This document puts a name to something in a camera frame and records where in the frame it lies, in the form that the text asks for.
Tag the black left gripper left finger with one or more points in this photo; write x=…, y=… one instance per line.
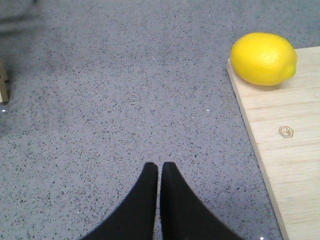
x=134, y=218

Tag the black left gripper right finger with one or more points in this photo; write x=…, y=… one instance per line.
x=183, y=215

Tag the light wooden cutting board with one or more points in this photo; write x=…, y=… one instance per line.
x=283, y=124

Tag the yellow lemon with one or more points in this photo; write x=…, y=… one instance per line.
x=264, y=59

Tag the tan object at table edge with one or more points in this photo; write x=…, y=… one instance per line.
x=3, y=89

